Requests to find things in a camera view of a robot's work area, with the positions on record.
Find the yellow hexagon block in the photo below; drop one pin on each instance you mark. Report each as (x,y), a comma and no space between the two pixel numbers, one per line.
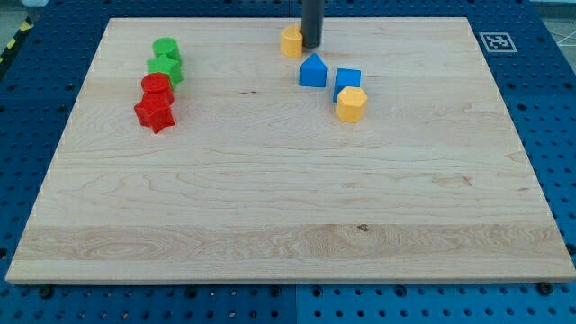
(351,104)

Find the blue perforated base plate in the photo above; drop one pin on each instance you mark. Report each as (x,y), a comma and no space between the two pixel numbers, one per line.
(44,79)

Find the red cylinder block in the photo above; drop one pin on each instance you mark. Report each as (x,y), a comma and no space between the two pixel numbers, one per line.
(157,86)

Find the blue triangle block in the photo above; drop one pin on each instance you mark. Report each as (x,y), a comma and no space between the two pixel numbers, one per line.
(313,72)

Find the red star block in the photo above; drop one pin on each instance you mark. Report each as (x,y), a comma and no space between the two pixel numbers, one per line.
(154,112)

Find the green star block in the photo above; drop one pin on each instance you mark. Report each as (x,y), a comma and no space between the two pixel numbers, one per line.
(168,66)

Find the blue cube block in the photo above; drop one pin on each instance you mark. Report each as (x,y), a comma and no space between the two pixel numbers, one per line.
(346,77)

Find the white fiducial marker tag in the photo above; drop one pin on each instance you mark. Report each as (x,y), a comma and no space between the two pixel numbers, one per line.
(498,42)

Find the green cylinder block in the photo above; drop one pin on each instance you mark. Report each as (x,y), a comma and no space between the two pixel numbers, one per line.
(168,47)

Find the light wooden board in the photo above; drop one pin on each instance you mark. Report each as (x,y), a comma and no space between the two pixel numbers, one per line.
(259,182)

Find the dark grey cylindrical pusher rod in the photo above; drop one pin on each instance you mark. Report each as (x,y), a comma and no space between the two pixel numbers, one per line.
(312,14)

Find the yellow half-round block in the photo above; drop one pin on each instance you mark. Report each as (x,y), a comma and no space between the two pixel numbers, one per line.
(291,41)

